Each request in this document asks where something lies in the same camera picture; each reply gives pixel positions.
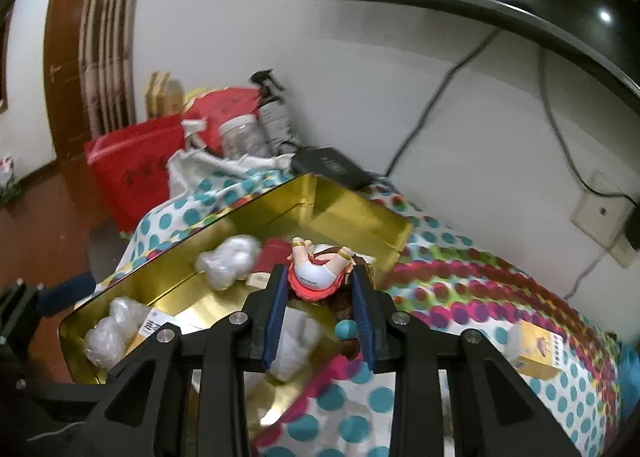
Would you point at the white cloth bag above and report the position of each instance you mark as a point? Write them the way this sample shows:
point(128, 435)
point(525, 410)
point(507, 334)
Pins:
point(190, 172)

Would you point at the black power adapter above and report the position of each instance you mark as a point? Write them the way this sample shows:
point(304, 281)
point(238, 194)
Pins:
point(635, 232)

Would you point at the black pump bottle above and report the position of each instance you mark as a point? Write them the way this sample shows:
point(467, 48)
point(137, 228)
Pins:
point(275, 122)

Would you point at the white wall outlet plate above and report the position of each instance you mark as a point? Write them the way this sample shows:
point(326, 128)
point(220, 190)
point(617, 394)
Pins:
point(600, 212)

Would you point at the striped brown curtain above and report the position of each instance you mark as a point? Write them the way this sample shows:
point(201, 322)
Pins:
point(107, 37)

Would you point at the tan cardboard boxes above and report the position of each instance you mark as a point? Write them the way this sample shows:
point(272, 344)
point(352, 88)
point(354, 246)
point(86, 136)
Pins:
point(162, 94)

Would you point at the black flat device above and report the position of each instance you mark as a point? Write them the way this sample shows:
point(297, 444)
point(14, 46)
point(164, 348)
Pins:
point(330, 164)

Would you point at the red box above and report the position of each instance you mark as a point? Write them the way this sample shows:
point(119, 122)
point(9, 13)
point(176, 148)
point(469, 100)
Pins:
point(277, 254)

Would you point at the brown wooden door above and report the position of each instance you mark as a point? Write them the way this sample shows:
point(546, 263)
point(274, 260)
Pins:
point(65, 62)

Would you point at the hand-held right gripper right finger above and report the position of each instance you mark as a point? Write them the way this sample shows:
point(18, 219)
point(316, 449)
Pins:
point(362, 322)

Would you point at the white spray nozzle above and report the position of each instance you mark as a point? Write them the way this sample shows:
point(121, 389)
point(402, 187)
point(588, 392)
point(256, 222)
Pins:
point(192, 129)

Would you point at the pink green ornament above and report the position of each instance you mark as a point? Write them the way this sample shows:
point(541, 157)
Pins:
point(7, 182)

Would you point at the small yellow box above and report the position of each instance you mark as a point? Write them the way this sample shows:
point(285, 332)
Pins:
point(540, 352)

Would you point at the polka dot blanket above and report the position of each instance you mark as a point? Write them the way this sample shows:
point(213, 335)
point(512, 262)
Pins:
point(500, 287)

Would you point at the crinkled white plastic wrap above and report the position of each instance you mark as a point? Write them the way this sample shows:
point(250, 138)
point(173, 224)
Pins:
point(227, 259)
point(107, 337)

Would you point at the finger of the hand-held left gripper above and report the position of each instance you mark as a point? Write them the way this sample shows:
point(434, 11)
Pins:
point(67, 292)

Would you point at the white sock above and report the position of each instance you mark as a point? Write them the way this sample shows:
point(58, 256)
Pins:
point(300, 342)

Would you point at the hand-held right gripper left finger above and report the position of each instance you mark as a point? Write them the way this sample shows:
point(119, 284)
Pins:
point(274, 322)

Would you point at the gold tin box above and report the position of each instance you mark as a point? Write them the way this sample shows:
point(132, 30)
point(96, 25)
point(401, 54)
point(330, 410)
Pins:
point(210, 302)

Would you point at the red bag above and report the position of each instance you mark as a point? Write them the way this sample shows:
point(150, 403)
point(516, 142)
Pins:
point(135, 162)

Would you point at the brown-haired doll figurine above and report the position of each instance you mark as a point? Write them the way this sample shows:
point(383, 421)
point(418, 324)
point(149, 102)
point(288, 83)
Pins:
point(317, 272)

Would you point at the clear plastic jar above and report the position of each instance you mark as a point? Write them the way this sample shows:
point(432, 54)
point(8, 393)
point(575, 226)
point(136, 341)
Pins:
point(242, 137)

